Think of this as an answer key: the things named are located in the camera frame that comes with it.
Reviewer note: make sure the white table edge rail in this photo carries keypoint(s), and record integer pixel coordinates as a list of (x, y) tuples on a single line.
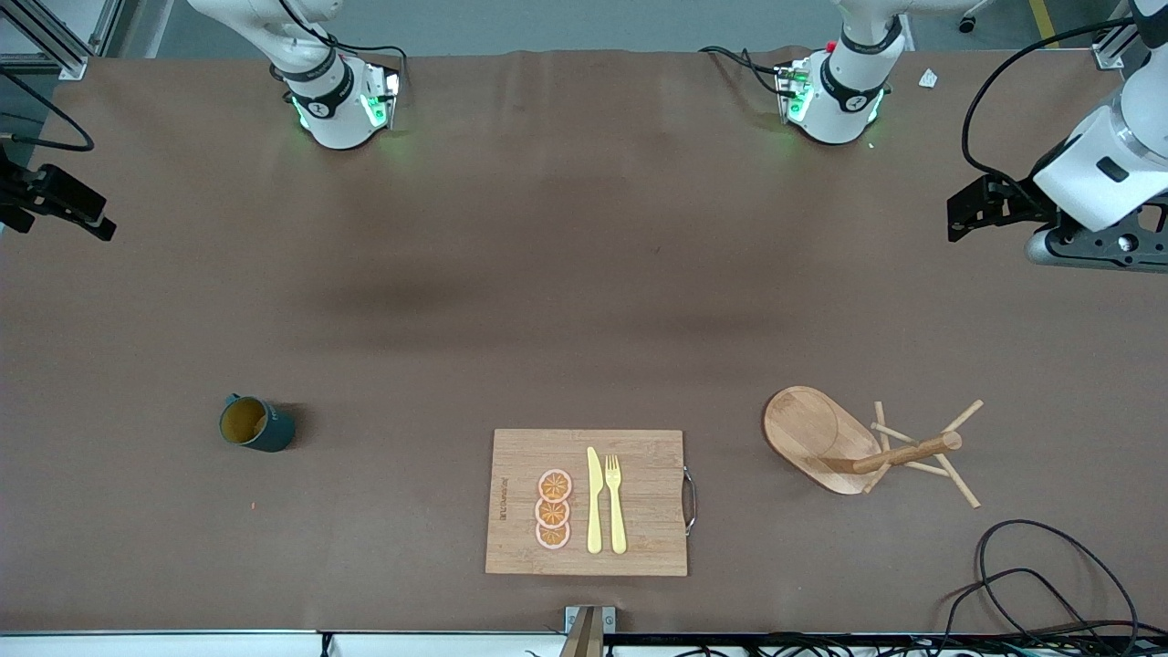
[(182, 645)]

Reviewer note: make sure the aluminium frame profile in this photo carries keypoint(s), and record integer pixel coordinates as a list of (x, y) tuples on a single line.
[(55, 50), (1109, 55)]

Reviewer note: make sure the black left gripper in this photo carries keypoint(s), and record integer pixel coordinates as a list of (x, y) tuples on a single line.
[(1020, 203)]

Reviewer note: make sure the wooden cutting board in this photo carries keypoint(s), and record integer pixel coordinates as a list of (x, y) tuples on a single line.
[(648, 484)]

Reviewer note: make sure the yellow plastic fork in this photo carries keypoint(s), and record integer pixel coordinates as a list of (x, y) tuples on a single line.
[(618, 522)]

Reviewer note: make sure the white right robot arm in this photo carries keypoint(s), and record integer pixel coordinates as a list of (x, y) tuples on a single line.
[(338, 119)]

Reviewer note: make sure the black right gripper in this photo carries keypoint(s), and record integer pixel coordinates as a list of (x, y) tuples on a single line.
[(20, 194)]

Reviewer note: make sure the white paper scrap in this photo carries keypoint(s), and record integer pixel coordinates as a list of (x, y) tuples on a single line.
[(928, 78)]

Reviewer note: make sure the yellow plastic knife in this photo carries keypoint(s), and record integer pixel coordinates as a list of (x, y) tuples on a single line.
[(594, 511)]

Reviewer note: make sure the black caster wheel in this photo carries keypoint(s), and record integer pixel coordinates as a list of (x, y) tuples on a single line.
[(967, 25)]

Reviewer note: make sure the dark green cup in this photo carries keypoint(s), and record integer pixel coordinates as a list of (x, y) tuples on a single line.
[(276, 429)]

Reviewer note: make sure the orange slice toy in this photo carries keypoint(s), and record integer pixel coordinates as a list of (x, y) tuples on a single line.
[(555, 484), (552, 537), (552, 514)]

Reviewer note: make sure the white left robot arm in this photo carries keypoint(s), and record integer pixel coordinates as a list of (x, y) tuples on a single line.
[(844, 100)]

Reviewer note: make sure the metal mount bracket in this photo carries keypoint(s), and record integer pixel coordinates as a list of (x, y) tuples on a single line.
[(589, 630)]

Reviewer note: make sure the wooden cup rack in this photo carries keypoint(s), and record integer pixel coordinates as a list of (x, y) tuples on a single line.
[(812, 433)]

